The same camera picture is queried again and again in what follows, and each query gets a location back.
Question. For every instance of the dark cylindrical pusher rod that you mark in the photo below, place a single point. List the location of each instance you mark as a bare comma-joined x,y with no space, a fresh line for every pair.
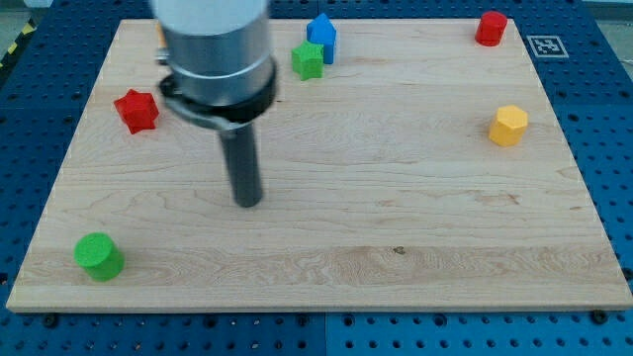
242,165

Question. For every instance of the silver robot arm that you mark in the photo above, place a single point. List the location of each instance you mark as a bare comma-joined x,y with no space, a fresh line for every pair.
222,77

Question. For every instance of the orange block behind arm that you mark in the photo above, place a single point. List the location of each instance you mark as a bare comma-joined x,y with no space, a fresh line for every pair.
161,42

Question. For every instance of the green star block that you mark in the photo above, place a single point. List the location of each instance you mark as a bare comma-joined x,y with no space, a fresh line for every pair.
307,60

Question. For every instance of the red star block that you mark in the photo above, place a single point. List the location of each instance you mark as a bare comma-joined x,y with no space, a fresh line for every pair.
137,110

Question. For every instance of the blue house-shaped block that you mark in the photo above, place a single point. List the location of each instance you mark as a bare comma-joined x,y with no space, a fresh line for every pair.
321,31

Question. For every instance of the wooden board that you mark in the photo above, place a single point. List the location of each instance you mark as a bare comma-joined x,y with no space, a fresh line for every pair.
382,190

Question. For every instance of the green cylinder block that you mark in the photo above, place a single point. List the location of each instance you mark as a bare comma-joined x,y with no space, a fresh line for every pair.
99,256

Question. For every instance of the yellow hexagon block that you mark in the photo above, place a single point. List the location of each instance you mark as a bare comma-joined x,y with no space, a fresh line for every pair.
508,126

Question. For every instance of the red cylinder block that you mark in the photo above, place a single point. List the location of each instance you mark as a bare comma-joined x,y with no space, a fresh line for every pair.
491,28

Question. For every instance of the white fiducial marker tag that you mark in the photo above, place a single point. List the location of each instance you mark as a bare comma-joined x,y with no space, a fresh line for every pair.
547,46

